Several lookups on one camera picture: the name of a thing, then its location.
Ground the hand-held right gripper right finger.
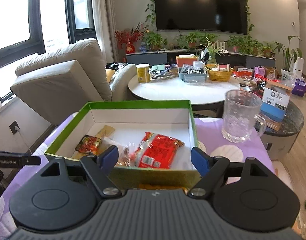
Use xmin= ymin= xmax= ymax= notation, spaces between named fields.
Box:
xmin=187 ymin=147 xmax=269 ymax=198

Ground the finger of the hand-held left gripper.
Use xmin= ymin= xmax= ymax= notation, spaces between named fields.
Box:
xmin=25 ymin=156 xmax=41 ymax=166

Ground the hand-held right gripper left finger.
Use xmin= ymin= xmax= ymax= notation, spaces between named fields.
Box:
xmin=39 ymin=145 xmax=121 ymax=198

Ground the clear packet brown snack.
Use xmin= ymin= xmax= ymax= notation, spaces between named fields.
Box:
xmin=100 ymin=137 xmax=139 ymax=168

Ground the small dark red packet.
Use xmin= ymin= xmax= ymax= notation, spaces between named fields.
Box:
xmin=75 ymin=135 xmax=102 ymax=154

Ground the large red noodle packet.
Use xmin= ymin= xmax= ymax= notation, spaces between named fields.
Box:
xmin=135 ymin=131 xmax=185 ymax=169

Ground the green cardboard box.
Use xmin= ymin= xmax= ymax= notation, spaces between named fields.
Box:
xmin=44 ymin=100 xmax=201 ymax=193

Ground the purple floral tablecloth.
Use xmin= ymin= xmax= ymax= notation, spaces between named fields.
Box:
xmin=0 ymin=112 xmax=276 ymax=240

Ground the clear glass mug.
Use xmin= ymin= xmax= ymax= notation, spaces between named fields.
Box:
xmin=221 ymin=89 xmax=267 ymax=143

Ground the round white table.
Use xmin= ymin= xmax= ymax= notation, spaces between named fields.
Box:
xmin=128 ymin=74 xmax=241 ymax=110

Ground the beige recliner armchair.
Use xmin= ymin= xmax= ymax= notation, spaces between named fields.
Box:
xmin=10 ymin=39 xmax=137 ymax=125

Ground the yellow cushion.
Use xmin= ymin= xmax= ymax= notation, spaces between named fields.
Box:
xmin=105 ymin=69 xmax=117 ymax=83

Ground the blue grey plastic basket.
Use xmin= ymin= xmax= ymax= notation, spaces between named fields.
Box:
xmin=177 ymin=64 xmax=208 ymax=83

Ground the yellow woven basket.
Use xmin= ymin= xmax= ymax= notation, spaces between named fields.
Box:
xmin=205 ymin=64 xmax=234 ymax=82

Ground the yellow canister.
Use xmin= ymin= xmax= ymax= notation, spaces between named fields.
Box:
xmin=136 ymin=64 xmax=151 ymax=83

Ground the blue white carton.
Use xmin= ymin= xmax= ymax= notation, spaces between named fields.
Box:
xmin=259 ymin=87 xmax=291 ymax=130

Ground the glass jar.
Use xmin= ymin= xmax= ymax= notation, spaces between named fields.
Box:
xmin=244 ymin=76 xmax=259 ymax=90

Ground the red white carton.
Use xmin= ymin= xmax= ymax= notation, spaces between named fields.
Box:
xmin=233 ymin=67 xmax=255 ymax=78

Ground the dark round side table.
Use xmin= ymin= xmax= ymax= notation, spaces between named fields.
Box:
xmin=253 ymin=97 xmax=305 ymax=160

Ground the orange tissue box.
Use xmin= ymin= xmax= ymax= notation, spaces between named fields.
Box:
xmin=175 ymin=55 xmax=198 ymax=67

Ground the pink box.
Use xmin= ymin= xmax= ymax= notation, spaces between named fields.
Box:
xmin=254 ymin=66 xmax=267 ymax=79

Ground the grey television cabinet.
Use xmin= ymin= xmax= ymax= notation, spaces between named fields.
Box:
xmin=125 ymin=49 xmax=276 ymax=68

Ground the spider plant in vase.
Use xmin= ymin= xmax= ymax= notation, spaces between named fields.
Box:
xmin=200 ymin=39 xmax=227 ymax=64

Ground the row of potted plants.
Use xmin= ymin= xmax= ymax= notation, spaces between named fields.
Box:
xmin=142 ymin=31 xmax=276 ymax=57

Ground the red berry plant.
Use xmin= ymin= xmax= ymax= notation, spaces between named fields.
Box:
xmin=115 ymin=22 xmax=148 ymax=53

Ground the purple paper bag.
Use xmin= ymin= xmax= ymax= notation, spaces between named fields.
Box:
xmin=294 ymin=79 xmax=306 ymax=97

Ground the white humidifier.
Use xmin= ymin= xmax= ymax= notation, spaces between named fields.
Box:
xmin=293 ymin=57 xmax=306 ymax=79

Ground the tall plant in white pot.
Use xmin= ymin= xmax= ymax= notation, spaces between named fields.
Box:
xmin=273 ymin=35 xmax=304 ymax=79

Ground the large black framed window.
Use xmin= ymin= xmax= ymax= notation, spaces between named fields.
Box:
xmin=0 ymin=0 xmax=46 ymax=103

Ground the narrow black framed window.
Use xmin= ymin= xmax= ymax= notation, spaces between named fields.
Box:
xmin=64 ymin=0 xmax=97 ymax=44

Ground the hanging green vine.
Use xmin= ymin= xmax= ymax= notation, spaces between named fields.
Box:
xmin=145 ymin=0 xmax=161 ymax=28
xmin=244 ymin=0 xmax=255 ymax=34

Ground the white cable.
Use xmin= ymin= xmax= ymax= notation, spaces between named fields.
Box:
xmin=16 ymin=129 xmax=34 ymax=154

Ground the black wall socket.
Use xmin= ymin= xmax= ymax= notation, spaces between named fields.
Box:
xmin=9 ymin=120 xmax=20 ymax=135

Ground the black wall television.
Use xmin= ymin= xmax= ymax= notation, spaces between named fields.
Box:
xmin=153 ymin=0 xmax=249 ymax=35

